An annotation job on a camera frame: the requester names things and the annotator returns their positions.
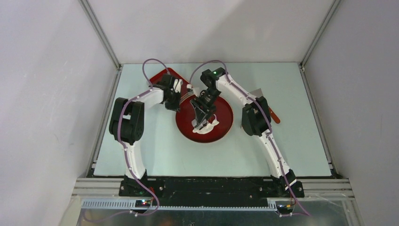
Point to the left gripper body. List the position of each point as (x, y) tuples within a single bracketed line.
[(173, 102)]

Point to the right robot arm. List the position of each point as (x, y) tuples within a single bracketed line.
[(255, 120)]

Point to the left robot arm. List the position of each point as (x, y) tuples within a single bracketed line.
[(127, 119)]

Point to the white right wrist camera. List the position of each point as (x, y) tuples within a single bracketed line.
[(191, 90)]

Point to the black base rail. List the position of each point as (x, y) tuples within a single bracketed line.
[(209, 191)]

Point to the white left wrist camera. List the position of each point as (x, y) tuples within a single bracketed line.
[(177, 85)]

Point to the rectangular red tray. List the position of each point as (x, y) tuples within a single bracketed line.
[(156, 78)]

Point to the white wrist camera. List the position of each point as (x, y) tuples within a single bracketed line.
[(191, 90), (177, 85)]

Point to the white dough ball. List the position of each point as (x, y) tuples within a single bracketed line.
[(205, 126)]

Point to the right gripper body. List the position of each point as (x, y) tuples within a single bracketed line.
[(207, 100)]

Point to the round red plate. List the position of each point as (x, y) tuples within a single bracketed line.
[(224, 115)]

